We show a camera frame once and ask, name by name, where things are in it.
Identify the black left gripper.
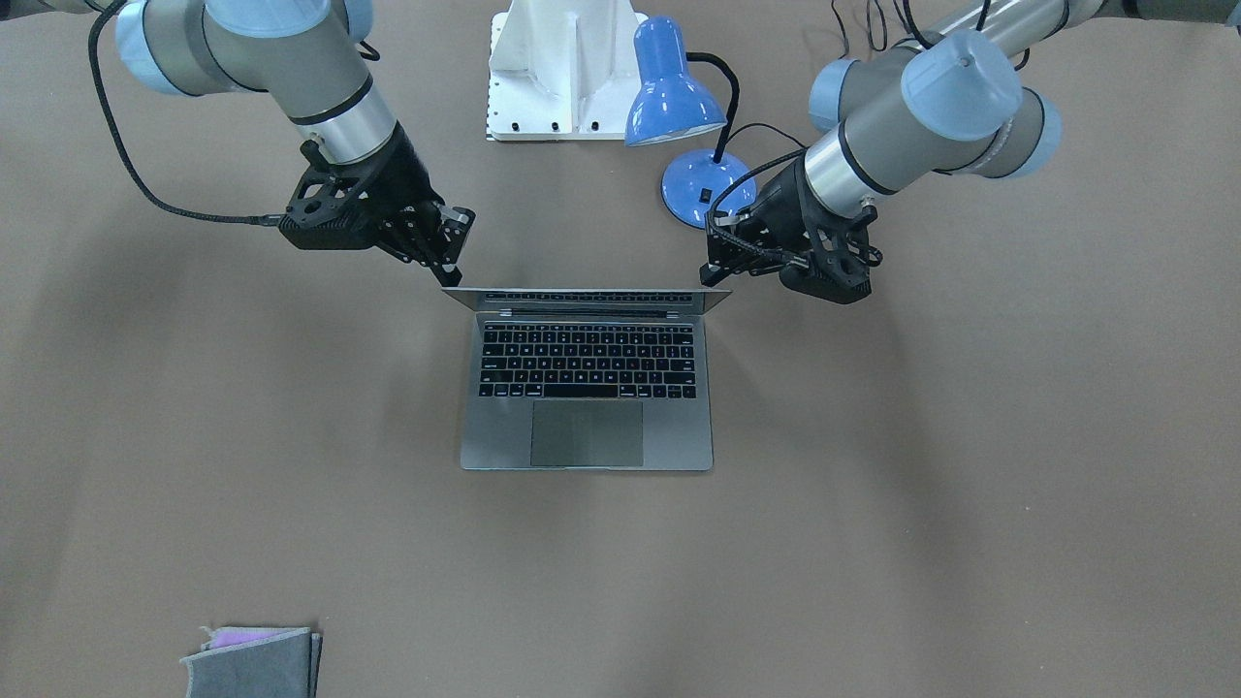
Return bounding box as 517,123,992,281
702,156,823,287

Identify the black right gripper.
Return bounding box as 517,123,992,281
338,125,477,288

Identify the grey laptop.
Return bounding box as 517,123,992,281
448,287,727,472

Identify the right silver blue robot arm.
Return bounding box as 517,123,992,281
2,1,475,287

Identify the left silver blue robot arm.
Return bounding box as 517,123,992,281
700,1,1239,304

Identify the blue desk lamp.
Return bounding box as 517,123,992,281
623,15,757,230

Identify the grey felt pouch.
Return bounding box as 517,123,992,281
180,626,321,697

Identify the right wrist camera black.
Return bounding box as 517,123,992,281
276,139,380,250

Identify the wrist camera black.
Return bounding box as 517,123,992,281
779,205,882,304
276,139,380,250

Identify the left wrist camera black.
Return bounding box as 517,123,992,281
779,205,882,304

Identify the black braided camera cable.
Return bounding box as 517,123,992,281
87,0,288,229

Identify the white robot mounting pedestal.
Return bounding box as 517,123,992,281
485,1,647,143

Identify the black cable on table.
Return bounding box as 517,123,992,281
830,0,1031,73

